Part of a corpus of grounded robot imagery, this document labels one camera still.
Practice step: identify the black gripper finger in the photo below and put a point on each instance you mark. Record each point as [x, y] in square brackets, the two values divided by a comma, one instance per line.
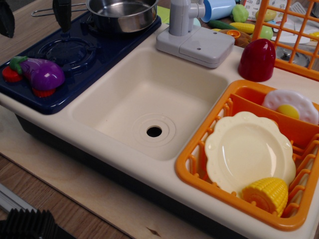
[62, 12]
[7, 21]

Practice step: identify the purple toy eggplant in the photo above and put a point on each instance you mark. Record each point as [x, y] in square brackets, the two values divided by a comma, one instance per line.
[42, 74]

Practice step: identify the dark blue toy stove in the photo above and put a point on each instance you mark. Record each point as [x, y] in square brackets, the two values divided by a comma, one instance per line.
[84, 53]

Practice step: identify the red stove knob left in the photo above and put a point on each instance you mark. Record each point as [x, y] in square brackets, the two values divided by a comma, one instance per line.
[10, 75]

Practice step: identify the red stove knob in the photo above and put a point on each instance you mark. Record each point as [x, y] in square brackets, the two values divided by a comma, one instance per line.
[10, 75]
[43, 93]

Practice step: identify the red stove knob right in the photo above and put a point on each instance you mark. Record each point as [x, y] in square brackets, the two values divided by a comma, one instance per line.
[43, 93]

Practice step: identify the cream toy sink unit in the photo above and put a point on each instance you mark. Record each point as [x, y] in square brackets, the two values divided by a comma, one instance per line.
[138, 118]

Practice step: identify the light blue toy cup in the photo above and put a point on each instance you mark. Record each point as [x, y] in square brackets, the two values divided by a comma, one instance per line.
[217, 9]

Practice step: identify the green toy cucumber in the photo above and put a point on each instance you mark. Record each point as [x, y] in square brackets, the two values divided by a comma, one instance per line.
[221, 25]

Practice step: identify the grey toy faucet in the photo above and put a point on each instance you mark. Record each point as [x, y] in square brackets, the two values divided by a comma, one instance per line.
[193, 43]

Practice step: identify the green toy pepper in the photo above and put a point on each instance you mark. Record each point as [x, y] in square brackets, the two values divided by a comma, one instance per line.
[240, 13]

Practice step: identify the brown toy potato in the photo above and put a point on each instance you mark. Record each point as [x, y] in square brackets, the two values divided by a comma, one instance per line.
[242, 39]

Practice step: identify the yellow toy corn cob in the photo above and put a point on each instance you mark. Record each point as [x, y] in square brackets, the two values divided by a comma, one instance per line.
[244, 27]

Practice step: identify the dark red toy vegetable half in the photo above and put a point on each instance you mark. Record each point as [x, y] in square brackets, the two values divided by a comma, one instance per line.
[257, 61]

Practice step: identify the orange dish rack basket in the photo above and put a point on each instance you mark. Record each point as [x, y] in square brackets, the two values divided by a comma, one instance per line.
[246, 96]

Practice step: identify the green toy apple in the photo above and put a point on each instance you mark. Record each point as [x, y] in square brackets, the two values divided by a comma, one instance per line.
[266, 32]

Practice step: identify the black ribbed robot part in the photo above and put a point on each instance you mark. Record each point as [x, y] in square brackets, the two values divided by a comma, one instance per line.
[26, 224]

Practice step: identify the steel pot lid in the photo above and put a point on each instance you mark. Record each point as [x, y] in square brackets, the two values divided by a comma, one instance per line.
[298, 59]

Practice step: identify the cream scalloped toy plate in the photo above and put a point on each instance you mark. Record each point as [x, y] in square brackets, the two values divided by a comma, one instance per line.
[245, 148]

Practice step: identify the orange plastic grid rack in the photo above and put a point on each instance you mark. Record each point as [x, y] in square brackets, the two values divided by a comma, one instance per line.
[296, 26]

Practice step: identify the toy fried egg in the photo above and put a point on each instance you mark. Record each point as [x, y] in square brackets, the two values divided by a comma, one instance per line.
[292, 104]

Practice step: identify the yellow toy corn half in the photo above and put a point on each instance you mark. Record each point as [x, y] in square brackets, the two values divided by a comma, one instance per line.
[269, 194]

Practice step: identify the steel pan with wire handle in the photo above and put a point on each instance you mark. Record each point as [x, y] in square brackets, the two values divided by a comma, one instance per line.
[115, 16]

